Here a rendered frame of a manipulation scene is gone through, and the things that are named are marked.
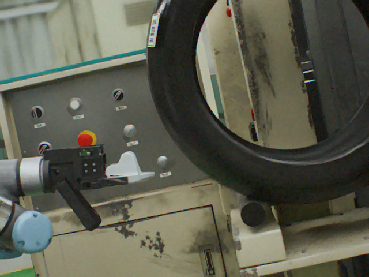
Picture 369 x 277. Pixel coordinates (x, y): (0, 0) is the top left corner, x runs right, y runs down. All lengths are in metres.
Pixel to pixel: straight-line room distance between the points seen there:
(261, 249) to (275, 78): 0.49
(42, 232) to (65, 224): 0.69
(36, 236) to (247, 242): 0.38
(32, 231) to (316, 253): 0.52
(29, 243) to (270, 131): 0.65
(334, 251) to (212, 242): 0.67
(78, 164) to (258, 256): 0.38
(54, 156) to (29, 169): 0.05
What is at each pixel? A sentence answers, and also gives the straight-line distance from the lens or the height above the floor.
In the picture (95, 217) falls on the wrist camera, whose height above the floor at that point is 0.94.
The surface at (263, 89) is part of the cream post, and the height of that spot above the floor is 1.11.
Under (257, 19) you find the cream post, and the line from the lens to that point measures 1.72.
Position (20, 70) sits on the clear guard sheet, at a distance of 2.06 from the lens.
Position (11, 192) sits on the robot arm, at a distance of 1.48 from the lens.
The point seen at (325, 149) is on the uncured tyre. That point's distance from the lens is 1.61.
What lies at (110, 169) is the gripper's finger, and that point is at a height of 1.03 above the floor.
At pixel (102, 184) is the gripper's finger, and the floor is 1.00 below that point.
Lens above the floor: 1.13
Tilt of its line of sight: 3 degrees down
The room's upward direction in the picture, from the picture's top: 12 degrees counter-clockwise
